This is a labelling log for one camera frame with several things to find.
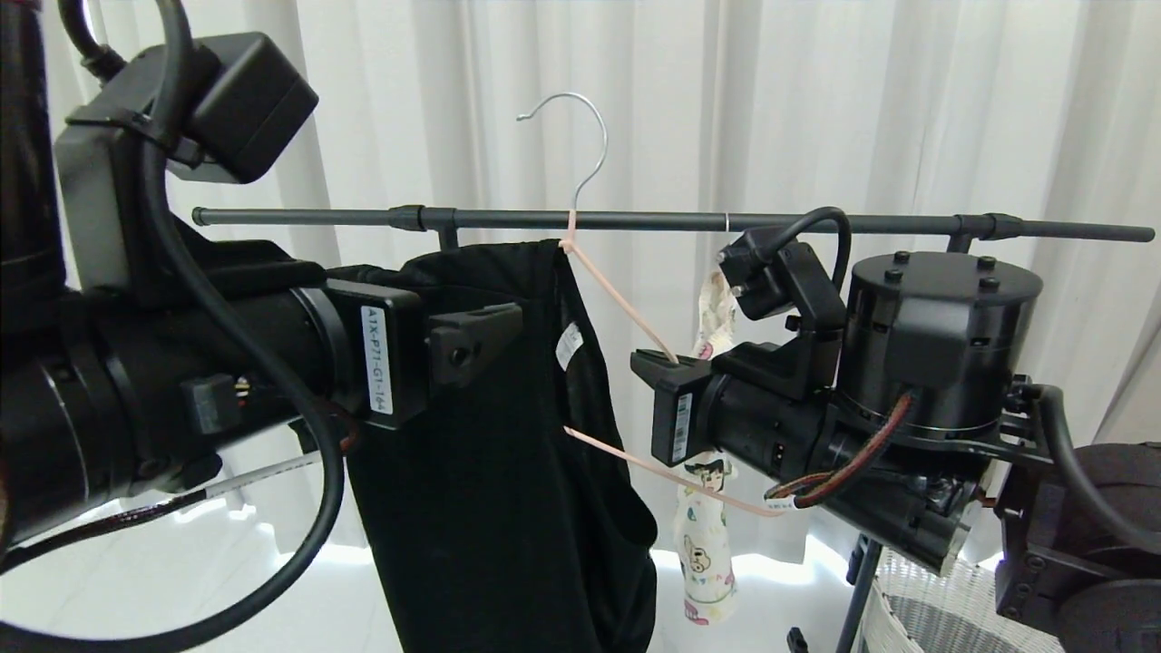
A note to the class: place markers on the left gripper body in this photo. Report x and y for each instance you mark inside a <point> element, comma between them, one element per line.
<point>136,381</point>

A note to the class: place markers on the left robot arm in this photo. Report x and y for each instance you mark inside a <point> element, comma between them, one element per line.
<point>27,181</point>

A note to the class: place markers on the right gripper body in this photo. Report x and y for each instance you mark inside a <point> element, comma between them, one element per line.
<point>753,422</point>

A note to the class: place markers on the cream printed shorts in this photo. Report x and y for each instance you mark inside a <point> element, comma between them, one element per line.
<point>707,544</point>

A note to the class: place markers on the black garment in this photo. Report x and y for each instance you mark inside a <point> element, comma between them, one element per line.
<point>490,453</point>

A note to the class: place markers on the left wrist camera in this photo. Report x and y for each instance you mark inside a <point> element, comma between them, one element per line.
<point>245,100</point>

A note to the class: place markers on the black clothes rack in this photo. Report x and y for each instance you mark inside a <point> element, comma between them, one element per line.
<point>653,219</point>

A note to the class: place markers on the white curtain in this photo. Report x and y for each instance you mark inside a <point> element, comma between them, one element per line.
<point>816,109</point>

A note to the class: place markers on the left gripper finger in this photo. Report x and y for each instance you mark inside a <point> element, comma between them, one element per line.
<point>472,340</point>

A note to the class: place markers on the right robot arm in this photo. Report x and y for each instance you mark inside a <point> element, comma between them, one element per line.
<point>943,345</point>

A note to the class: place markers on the white laundry basket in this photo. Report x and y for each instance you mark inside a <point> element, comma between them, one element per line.
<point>943,617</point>

